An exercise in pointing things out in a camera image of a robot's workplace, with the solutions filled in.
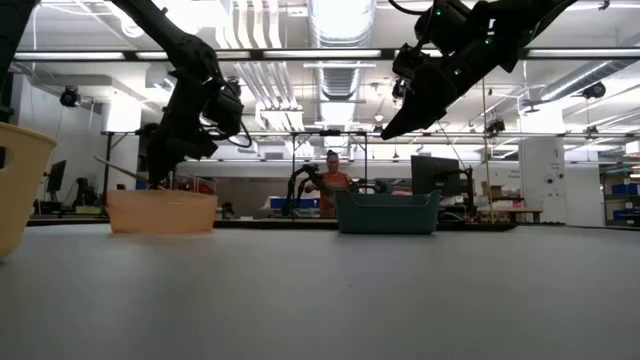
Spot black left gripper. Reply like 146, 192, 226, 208
135, 74, 221, 190

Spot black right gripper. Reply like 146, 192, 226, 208
379, 0, 521, 141

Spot teal plastic bin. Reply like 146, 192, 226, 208
333, 188, 444, 235

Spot black monitor on arm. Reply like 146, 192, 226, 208
46, 159, 68, 201

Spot black computer monitor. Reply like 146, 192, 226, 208
410, 154, 461, 196

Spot red storage bins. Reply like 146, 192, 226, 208
172, 175, 217, 196

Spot orange translucent plastic bin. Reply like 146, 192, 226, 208
106, 188, 219, 235

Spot person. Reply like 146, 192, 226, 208
304, 148, 355, 219

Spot yellow plastic bin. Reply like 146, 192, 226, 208
0, 122, 58, 261

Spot grey table mat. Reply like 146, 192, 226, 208
0, 223, 640, 360

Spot shelf with blue bins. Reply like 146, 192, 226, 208
599, 164, 640, 227

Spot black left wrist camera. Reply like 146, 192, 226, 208
202, 79, 246, 141

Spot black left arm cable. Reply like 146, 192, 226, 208
199, 112, 253, 150

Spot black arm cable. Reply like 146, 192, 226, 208
387, 0, 434, 16
199, 112, 253, 150

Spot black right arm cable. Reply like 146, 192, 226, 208
387, 0, 434, 16

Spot black overhead frame beam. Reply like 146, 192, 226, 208
13, 48, 640, 63

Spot black background rig frame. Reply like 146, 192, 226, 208
102, 129, 370, 221

